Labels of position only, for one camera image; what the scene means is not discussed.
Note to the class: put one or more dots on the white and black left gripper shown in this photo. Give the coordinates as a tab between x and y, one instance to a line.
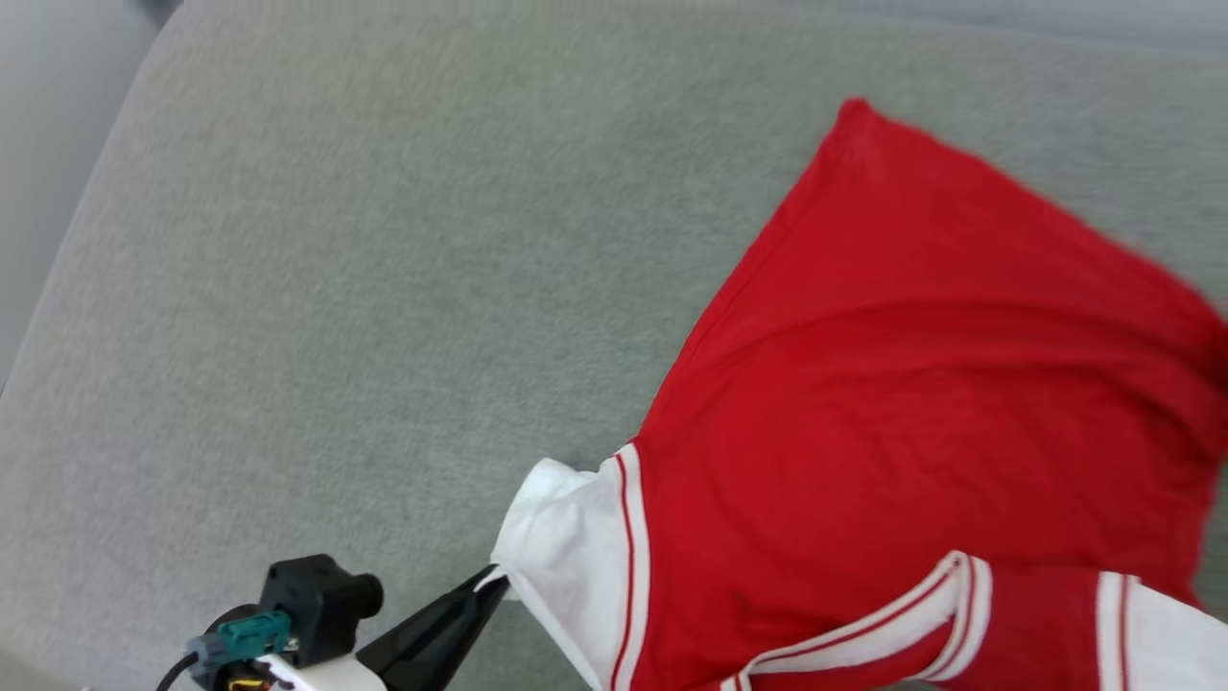
317	675

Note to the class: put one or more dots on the red and white jersey garment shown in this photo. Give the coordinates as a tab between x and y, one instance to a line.
911	413

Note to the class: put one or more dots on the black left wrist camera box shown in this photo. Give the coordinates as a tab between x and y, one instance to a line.
317	600

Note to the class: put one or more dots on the grey fabric sofa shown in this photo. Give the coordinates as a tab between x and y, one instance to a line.
384	288

